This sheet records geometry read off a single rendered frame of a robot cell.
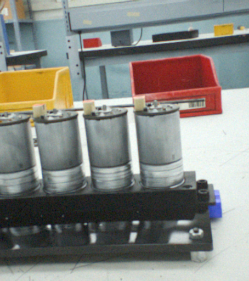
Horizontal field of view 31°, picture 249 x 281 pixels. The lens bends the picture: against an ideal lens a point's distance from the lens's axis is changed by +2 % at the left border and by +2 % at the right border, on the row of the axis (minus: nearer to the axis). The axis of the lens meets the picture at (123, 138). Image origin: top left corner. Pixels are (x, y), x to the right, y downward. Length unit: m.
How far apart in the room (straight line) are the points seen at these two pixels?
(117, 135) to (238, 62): 4.43
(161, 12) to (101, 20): 0.33
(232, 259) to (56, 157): 0.10
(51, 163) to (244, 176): 0.14
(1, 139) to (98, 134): 0.05
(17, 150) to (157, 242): 0.09
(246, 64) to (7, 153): 4.45
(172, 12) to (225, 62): 2.21
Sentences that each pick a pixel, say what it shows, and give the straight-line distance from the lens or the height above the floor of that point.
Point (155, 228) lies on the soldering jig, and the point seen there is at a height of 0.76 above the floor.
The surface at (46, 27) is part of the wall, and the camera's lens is 4.87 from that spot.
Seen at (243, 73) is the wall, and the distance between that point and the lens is 4.67.
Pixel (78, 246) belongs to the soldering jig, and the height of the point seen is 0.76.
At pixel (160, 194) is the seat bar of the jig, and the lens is 0.24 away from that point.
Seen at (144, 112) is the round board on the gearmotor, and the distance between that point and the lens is 0.23.
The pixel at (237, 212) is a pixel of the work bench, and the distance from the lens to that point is 0.26.
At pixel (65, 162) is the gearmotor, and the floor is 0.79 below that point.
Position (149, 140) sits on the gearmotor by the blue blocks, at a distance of 0.23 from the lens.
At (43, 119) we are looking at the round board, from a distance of 0.24.
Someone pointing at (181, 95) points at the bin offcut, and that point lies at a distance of 0.50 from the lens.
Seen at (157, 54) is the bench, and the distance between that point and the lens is 2.58.
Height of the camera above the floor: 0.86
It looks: 14 degrees down
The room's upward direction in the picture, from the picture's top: 6 degrees counter-clockwise
